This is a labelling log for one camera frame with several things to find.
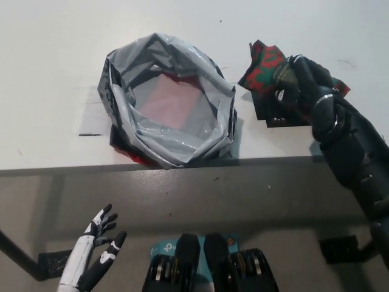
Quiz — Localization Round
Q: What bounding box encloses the grey clear tape patch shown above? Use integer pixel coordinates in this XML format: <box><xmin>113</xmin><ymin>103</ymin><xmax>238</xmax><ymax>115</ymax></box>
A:
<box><xmin>78</xmin><ymin>88</ymin><xmax>112</xmax><ymax>137</ymax></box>

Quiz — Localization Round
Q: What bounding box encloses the black plastic bag grey inside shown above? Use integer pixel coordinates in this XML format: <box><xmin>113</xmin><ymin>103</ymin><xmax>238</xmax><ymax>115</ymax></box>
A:
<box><xmin>98</xmin><ymin>33</ymin><xmax>238</xmax><ymax>170</ymax></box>

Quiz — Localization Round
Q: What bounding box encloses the red green patterned cloth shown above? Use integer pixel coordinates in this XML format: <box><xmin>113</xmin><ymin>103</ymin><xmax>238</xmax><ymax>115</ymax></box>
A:
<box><xmin>238</xmin><ymin>39</ymin><xmax>353</xmax><ymax>121</ymax></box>

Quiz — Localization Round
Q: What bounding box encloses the black slanted table leg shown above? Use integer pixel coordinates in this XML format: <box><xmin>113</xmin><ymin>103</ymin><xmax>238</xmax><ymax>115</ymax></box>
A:
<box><xmin>0</xmin><ymin>226</ymin><xmax>43</xmax><ymax>280</ymax></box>
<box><xmin>360</xmin><ymin>221</ymin><xmax>389</xmax><ymax>255</ymax></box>

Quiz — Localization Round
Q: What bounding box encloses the black tape patch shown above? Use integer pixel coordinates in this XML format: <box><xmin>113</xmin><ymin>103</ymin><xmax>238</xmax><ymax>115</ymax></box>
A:
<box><xmin>251</xmin><ymin>90</ymin><xmax>315</xmax><ymax>128</ymax></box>

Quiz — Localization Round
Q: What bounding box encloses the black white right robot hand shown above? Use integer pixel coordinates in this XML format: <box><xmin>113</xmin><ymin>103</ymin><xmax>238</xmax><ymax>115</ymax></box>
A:
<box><xmin>275</xmin><ymin>54</ymin><xmax>336</xmax><ymax>116</ymax></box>

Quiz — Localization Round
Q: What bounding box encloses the black left robot body block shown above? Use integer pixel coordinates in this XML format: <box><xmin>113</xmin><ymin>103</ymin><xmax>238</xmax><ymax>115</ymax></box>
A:
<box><xmin>142</xmin><ymin>233</ymin><xmax>201</xmax><ymax>292</ymax></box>

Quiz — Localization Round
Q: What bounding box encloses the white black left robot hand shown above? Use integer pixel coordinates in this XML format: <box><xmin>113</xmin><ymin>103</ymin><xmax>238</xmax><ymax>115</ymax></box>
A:
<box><xmin>59</xmin><ymin>204</ymin><xmax>128</xmax><ymax>288</ymax></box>

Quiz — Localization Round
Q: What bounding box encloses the teal router box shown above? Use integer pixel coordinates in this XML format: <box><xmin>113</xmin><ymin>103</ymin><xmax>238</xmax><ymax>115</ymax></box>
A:
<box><xmin>148</xmin><ymin>233</ymin><xmax>241</xmax><ymax>292</ymax></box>

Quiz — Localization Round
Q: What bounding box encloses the black floor foot plate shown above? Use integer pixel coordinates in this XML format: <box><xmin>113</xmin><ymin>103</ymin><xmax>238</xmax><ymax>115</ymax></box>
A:
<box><xmin>38</xmin><ymin>251</ymin><xmax>74</xmax><ymax>280</ymax></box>
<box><xmin>318</xmin><ymin>235</ymin><xmax>370</xmax><ymax>265</ymax></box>

